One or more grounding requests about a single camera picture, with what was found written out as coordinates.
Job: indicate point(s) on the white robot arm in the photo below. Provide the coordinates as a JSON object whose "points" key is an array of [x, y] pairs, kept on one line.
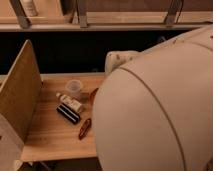
{"points": [[155, 113]]}

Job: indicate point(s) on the orange ceramic bowl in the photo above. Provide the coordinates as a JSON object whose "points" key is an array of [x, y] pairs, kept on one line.
{"points": [[92, 96]]}

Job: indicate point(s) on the clear plastic cup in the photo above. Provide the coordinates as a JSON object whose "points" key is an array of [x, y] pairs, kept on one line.
{"points": [[74, 87]]}

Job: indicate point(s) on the black striped box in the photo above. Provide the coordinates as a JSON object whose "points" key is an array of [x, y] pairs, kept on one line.
{"points": [[68, 113]]}

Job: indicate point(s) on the left wooden side panel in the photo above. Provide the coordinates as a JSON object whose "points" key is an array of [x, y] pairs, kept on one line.
{"points": [[19, 93]]}

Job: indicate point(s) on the wooden shelf rail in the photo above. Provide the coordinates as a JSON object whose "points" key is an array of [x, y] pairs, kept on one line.
{"points": [[121, 21]]}

